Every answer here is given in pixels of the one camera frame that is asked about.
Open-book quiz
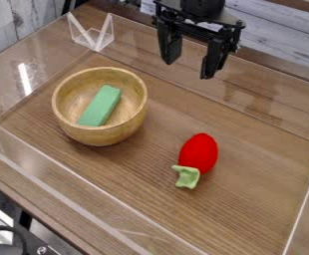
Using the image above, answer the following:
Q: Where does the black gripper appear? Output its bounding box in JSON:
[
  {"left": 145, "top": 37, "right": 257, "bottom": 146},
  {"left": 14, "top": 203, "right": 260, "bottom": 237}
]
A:
[{"left": 154, "top": 0, "right": 245, "bottom": 80}]

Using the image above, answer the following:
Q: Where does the red plush strawberry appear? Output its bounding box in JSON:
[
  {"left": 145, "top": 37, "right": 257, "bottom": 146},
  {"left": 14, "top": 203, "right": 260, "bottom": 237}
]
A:
[{"left": 171, "top": 132, "right": 218, "bottom": 189}]

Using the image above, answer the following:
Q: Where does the wooden bowl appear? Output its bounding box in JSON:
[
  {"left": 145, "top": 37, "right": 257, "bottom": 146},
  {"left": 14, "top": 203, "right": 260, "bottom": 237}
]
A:
[{"left": 52, "top": 67, "right": 149, "bottom": 146}]

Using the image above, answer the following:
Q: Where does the green rectangular block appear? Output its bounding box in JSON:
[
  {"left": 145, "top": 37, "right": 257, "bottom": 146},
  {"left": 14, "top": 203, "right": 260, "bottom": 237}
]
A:
[{"left": 78, "top": 85, "right": 122, "bottom": 127}]

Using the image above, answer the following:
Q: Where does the black metal table leg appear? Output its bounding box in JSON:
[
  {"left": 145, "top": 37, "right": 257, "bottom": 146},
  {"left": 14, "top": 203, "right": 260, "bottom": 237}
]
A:
[{"left": 19, "top": 211, "right": 32, "bottom": 230}]

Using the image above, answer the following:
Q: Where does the clear acrylic corner bracket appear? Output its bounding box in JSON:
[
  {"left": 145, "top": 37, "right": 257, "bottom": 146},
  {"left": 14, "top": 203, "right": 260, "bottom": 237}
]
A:
[{"left": 67, "top": 13, "right": 115, "bottom": 52}]

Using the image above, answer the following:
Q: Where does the clear acrylic tray wall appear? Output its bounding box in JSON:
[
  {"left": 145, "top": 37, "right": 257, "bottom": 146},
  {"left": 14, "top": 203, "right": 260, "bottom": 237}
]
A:
[{"left": 0, "top": 127, "right": 206, "bottom": 255}]

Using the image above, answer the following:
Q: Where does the black cable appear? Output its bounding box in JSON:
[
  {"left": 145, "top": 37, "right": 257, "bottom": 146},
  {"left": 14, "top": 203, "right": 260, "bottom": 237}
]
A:
[{"left": 0, "top": 224, "right": 30, "bottom": 255}]

